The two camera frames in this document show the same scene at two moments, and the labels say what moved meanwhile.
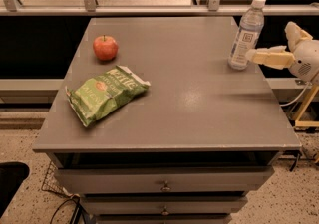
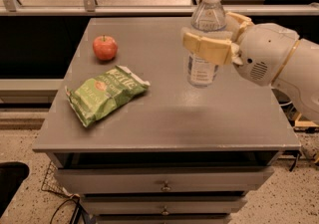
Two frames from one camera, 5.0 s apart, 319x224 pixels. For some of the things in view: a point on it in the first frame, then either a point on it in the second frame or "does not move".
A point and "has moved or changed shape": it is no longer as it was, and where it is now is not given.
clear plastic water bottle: [248, 33] has moved or changed shape
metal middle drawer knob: [165, 211] does not move
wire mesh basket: [53, 182] does not move
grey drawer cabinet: [150, 123] does not move
